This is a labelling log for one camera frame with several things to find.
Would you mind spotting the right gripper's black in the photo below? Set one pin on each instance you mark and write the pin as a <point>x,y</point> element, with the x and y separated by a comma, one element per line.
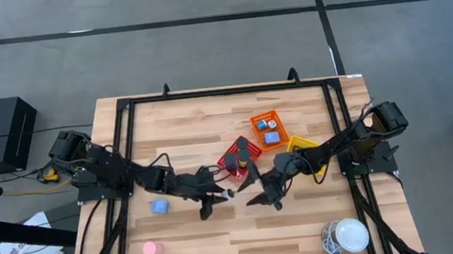
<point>281,172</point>

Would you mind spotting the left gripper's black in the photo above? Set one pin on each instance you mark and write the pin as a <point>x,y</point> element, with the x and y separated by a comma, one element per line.
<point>186,185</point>

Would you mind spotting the red plastic basket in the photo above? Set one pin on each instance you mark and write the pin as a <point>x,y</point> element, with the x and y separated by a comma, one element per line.
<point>253,149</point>

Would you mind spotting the orange plastic basket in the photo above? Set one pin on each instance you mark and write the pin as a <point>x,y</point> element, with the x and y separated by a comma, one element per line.
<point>260,136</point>

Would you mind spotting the yellow plastic basket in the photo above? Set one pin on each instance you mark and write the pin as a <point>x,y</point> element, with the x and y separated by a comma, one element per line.
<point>296,142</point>

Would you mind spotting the blue and silver cylinder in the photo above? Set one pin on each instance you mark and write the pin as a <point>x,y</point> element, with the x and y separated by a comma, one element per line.
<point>262,124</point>

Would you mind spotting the small white round plug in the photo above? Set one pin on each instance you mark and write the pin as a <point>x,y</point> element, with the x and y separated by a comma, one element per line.
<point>272,124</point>

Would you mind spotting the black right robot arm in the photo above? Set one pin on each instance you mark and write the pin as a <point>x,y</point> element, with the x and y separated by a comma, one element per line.
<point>348,140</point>

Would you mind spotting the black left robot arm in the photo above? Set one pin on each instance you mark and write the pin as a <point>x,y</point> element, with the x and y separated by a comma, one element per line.
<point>105,163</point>

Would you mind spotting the pink round cup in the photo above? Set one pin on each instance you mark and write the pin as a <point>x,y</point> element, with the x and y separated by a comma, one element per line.
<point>150,248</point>

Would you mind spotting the white dome lamp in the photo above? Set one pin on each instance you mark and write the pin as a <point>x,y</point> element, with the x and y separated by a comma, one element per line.
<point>351,235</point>

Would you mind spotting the white label sticker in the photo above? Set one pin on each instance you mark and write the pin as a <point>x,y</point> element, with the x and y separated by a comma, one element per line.
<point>354,76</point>

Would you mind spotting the yellow floor device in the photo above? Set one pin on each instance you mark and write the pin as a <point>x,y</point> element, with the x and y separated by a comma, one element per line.
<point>50,175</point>

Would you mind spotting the black beam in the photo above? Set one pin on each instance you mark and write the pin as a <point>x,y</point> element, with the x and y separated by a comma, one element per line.
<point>20,234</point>

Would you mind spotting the black cardboard box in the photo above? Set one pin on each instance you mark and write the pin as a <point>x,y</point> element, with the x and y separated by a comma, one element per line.
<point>4,131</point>

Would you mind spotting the black metal table frame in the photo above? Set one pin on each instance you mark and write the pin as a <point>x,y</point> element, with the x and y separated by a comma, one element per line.
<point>227,91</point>

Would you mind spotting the black frame hook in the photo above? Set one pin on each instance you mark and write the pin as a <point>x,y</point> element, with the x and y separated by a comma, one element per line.
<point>293,75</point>
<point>166,90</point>

